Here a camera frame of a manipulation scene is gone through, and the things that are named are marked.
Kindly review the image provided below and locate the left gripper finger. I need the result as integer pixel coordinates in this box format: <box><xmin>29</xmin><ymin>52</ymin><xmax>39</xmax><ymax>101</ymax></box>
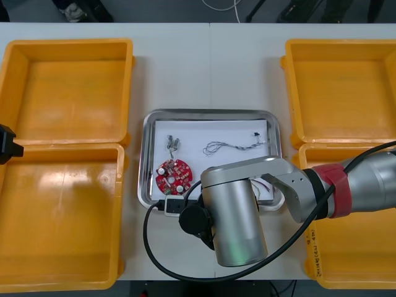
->
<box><xmin>0</xmin><ymin>142</ymin><xmax>25</xmax><ymax>165</ymax></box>
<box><xmin>0</xmin><ymin>123</ymin><xmax>16</xmax><ymax>146</ymax></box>

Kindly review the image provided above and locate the white paper sheet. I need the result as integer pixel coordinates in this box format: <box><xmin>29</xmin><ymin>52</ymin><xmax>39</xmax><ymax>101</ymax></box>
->
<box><xmin>151</xmin><ymin>119</ymin><xmax>276</xmax><ymax>205</ymax></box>

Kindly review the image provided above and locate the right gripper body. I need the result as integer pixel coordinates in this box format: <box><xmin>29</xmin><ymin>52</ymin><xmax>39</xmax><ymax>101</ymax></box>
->
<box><xmin>182</xmin><ymin>197</ymin><xmax>205</xmax><ymax>210</ymax></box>

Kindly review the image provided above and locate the red black green-yellow wire harness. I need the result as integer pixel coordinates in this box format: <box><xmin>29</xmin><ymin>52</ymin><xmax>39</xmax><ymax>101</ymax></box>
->
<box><xmin>251</xmin><ymin>176</ymin><xmax>276</xmax><ymax>196</ymax></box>

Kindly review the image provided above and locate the black floor equipment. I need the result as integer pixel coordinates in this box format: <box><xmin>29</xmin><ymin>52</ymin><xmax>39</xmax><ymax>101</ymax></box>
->
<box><xmin>280</xmin><ymin>0</ymin><xmax>329</xmax><ymax>24</ymax></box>

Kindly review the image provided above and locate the blue-white twisted wire harness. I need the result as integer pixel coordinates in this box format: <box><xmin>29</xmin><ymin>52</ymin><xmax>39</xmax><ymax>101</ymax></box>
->
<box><xmin>202</xmin><ymin>132</ymin><xmax>267</xmax><ymax>155</ymax></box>

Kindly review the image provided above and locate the black stand leg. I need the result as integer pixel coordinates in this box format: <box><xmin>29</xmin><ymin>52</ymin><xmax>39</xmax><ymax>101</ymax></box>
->
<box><xmin>246</xmin><ymin>0</ymin><xmax>269</xmax><ymax>23</ymax></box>

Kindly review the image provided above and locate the round red circuit board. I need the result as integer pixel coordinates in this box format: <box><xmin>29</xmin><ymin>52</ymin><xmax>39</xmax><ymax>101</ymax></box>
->
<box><xmin>155</xmin><ymin>158</ymin><xmax>195</xmax><ymax>196</ymax></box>

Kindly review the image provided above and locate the white floor cable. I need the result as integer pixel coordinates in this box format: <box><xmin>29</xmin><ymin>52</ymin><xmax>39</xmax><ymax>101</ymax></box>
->
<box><xmin>202</xmin><ymin>0</ymin><xmax>243</xmax><ymax>24</ymax></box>

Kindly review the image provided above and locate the steel tray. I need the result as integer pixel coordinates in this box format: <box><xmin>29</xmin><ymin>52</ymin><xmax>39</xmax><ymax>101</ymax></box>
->
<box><xmin>137</xmin><ymin>108</ymin><xmax>285</xmax><ymax>212</ymax></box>

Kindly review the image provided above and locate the yellow-orange plastic bin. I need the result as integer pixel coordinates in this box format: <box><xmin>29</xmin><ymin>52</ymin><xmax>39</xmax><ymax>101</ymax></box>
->
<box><xmin>0</xmin><ymin>142</ymin><xmax>130</xmax><ymax>290</ymax></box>
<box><xmin>0</xmin><ymin>37</ymin><xmax>137</xmax><ymax>147</ymax></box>
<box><xmin>280</xmin><ymin>38</ymin><xmax>396</xmax><ymax>146</ymax></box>
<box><xmin>292</xmin><ymin>142</ymin><xmax>396</xmax><ymax>290</ymax></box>

